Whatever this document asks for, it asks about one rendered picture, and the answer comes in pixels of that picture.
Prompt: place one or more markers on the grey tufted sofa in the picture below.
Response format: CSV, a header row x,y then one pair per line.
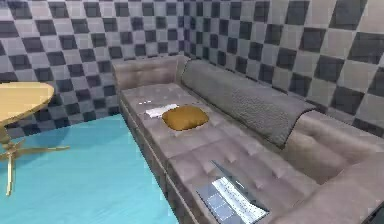
x,y
213,150

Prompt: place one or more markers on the mustard yellow cushion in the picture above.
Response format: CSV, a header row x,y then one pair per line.
x,y
185,117

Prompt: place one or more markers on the small white remote control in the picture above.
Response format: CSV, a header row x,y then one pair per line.
x,y
144,102

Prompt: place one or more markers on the round yellow wooden table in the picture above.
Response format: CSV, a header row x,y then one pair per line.
x,y
20,100

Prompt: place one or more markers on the grey open laptop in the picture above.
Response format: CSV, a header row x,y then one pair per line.
x,y
230,200

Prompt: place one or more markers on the dark grey blanket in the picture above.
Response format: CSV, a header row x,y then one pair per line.
x,y
246,100

